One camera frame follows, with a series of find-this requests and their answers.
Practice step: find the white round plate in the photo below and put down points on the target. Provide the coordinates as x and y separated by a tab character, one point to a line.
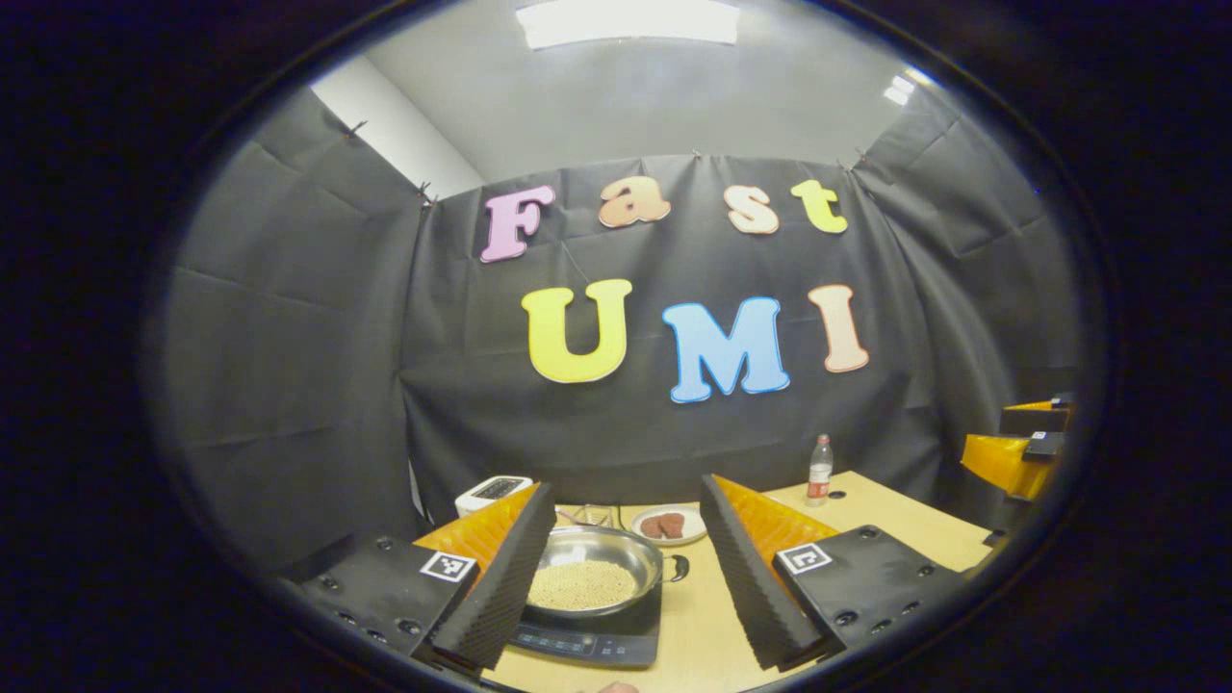
693	520

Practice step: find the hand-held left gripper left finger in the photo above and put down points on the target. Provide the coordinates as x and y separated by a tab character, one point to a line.
505	587

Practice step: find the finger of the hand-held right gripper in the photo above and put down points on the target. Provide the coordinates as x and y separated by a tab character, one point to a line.
1001	462
1035	421

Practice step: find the pile of soybeans in pot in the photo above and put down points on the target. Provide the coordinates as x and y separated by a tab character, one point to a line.
582	585

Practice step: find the small ceiling light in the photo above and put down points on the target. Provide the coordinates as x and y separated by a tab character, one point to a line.
898	90

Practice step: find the white toaster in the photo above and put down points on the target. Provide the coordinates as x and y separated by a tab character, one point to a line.
472	505

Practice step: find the raw red meat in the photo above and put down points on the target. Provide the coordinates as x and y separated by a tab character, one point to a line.
664	526

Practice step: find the large ceiling light panel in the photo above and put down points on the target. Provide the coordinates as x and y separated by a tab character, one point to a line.
626	21

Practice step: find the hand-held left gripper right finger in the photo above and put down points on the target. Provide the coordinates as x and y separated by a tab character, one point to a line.
751	577

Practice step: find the black induction cooktop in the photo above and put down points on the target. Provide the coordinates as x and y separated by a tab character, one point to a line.
616	635

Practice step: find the plastic water bottle red label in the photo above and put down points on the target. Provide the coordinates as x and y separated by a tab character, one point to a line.
819	481

